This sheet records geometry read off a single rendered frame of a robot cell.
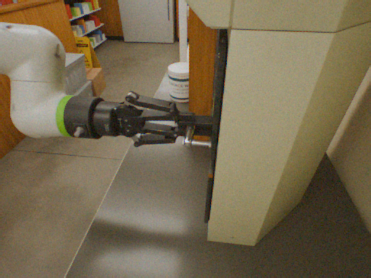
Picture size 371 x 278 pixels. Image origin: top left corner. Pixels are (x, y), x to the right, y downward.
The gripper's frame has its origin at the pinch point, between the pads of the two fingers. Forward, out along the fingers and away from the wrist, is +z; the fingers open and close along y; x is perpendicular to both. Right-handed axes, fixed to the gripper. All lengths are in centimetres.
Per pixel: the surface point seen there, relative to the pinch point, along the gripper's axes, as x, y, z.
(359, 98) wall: 29, -6, 48
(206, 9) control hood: -10.9, 23.0, 1.7
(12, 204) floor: 47, -120, -142
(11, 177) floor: 72, -120, -163
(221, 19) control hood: -10.9, 22.0, 3.4
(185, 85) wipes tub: 54, -17, -9
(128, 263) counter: -18.3, -26.0, -12.5
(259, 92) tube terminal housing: -10.9, 13.7, 9.1
